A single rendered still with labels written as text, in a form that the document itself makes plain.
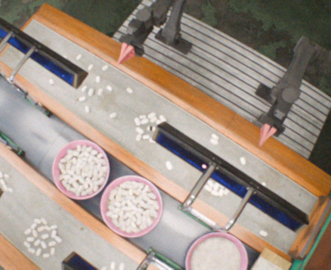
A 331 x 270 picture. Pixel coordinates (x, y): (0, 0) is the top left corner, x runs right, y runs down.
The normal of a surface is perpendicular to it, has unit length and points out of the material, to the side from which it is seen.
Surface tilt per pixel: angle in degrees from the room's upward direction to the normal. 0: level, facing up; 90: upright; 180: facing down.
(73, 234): 0
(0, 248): 0
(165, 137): 58
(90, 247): 0
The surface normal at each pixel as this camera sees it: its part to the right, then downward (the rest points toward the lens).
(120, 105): -0.02, -0.25
